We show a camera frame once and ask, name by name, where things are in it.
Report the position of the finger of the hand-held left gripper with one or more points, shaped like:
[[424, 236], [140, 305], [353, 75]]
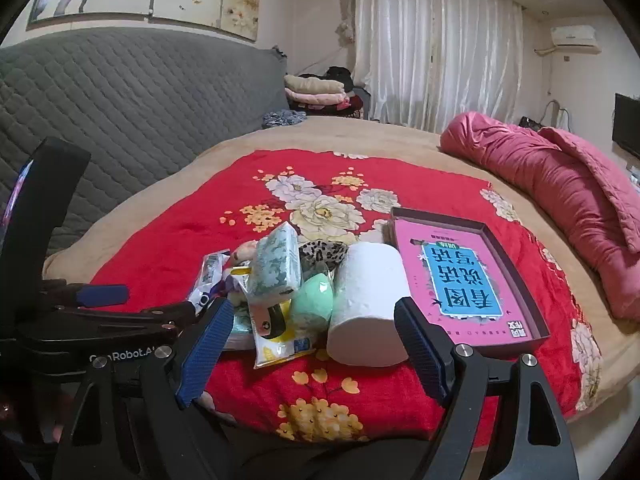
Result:
[[140, 317], [102, 296]]

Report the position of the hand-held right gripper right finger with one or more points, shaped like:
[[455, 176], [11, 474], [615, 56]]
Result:
[[425, 355]]

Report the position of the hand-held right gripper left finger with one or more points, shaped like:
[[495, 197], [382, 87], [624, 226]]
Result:
[[205, 355]]

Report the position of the yellow snack packet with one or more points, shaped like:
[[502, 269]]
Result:
[[280, 345]]

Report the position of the white toilet paper roll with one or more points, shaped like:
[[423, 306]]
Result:
[[370, 300]]

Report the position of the dark brown shallow box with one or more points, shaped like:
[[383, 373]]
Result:
[[505, 349]]

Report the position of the white and purple packet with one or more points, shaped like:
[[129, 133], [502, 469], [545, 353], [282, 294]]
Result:
[[210, 270]]

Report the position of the plush bear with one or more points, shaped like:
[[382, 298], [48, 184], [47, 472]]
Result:
[[244, 255]]

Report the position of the green floral tissue pack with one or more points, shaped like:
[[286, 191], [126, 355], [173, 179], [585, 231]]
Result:
[[275, 265]]

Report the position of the peach and green plush ball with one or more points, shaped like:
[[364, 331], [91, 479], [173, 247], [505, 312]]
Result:
[[312, 302]]

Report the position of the leopard print scrunchie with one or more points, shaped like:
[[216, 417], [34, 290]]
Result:
[[320, 255]]

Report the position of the pink picture book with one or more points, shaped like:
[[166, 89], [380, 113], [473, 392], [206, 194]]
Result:
[[450, 270]]

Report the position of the red floral blanket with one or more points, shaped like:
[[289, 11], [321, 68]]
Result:
[[200, 210]]

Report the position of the grey quilted headboard cover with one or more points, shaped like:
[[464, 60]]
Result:
[[125, 100]]

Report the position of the pink quilt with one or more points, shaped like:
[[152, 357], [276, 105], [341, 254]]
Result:
[[525, 185]]

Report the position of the round bed with beige sheet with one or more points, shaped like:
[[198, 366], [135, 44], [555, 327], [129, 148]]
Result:
[[350, 132]]

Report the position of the blue grey patterned cloth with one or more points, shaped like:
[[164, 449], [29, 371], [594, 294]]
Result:
[[282, 119]]

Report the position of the black bag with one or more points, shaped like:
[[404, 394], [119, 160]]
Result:
[[529, 122]]

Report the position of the dark red cloth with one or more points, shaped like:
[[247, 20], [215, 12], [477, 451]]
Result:
[[357, 106]]

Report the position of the cluttered white shelf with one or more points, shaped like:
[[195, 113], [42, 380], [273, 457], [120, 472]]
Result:
[[634, 175]]

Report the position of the pink folded garment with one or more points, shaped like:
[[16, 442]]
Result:
[[317, 99]]

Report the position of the beige folded garment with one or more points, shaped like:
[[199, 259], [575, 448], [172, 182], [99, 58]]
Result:
[[312, 83]]

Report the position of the black clothes pile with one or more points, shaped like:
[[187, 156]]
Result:
[[340, 74]]

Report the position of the white curtain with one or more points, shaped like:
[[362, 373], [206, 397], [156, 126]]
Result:
[[430, 50]]

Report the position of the curtain tieback flower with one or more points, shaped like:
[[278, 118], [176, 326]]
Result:
[[345, 31]]

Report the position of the white air conditioner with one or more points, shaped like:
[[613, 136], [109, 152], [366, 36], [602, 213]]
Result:
[[575, 37]]

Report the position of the black wall television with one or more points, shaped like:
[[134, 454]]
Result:
[[627, 125]]

